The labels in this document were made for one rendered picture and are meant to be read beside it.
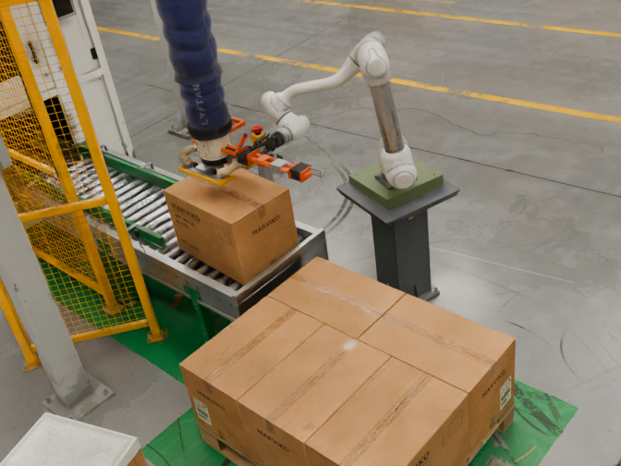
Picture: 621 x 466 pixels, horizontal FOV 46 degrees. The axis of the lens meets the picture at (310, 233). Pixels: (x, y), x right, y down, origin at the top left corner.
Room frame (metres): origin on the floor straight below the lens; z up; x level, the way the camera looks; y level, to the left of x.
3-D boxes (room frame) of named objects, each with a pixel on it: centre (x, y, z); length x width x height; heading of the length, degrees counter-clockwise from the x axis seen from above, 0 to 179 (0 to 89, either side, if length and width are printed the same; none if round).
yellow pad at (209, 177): (3.35, 0.49, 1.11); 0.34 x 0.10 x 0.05; 44
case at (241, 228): (3.41, 0.42, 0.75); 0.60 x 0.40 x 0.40; 40
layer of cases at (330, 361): (2.46, -0.06, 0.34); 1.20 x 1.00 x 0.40; 43
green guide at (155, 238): (4.08, 1.42, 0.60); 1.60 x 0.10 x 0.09; 43
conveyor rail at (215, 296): (3.79, 1.22, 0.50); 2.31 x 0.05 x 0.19; 43
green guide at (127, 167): (4.45, 1.04, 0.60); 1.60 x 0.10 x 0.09; 43
